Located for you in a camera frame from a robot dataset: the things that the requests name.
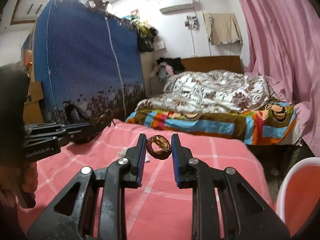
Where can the wooden headboard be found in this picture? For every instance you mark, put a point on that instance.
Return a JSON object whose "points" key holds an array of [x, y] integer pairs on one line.
{"points": [[206, 64]]}

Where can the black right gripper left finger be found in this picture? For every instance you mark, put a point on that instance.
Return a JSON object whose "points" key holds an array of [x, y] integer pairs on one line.
{"points": [[71, 214]]}

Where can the pink checked bed sheet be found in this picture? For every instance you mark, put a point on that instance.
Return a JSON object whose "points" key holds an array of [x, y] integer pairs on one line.
{"points": [[158, 209]]}

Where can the items on wardrobe top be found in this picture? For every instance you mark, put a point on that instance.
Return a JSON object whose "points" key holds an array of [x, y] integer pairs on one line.
{"points": [[145, 32]]}

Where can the beige hanging towel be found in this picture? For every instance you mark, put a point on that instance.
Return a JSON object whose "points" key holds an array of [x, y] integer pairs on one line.
{"points": [[222, 28]]}

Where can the colourful striped blanket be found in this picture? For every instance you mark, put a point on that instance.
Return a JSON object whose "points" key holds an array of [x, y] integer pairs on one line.
{"points": [[275, 124]]}

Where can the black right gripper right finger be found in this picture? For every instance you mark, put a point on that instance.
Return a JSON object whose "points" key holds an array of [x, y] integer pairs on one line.
{"points": [[224, 205]]}

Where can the orange bucket with white rim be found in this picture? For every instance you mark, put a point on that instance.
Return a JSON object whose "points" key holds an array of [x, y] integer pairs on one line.
{"points": [[298, 195]]}

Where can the floral white brown duvet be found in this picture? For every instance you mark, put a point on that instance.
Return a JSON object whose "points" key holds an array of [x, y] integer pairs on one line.
{"points": [[217, 91]]}

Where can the blue fabric wardrobe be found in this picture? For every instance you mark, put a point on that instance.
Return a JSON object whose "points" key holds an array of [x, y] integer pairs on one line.
{"points": [[86, 61]]}

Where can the pink curtain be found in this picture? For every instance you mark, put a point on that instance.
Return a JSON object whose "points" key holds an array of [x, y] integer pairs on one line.
{"points": [[283, 38]]}

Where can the wall hook ornament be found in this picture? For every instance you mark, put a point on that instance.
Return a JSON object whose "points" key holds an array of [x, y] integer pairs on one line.
{"points": [[192, 23]]}

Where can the blue snack wrapper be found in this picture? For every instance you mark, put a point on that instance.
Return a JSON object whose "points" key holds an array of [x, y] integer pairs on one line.
{"points": [[121, 154]]}

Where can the pile of clothes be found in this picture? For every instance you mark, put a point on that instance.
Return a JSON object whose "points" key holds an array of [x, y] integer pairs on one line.
{"points": [[166, 67]]}

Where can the white air conditioner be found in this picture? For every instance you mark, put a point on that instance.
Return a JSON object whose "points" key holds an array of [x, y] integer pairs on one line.
{"points": [[167, 6]]}

